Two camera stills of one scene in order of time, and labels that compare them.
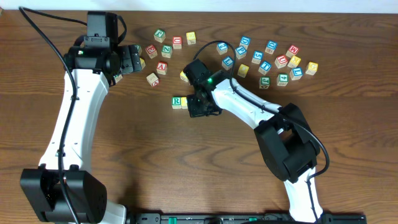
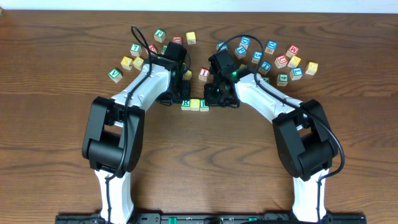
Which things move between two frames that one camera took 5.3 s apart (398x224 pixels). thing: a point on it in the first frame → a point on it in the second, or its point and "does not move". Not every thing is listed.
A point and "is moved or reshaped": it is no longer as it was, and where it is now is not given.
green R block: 176,102 is moved or reshaped
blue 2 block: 222,48 does not move
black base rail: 242,218 does not move
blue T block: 265,67 does not move
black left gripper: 132,59 → 184,93
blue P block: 240,52 does not move
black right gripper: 193,111 → 208,95
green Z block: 166,51 does not move
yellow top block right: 294,61 does not move
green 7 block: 139,49 does not move
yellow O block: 184,102 is moved or reshaped
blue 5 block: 257,57 does not move
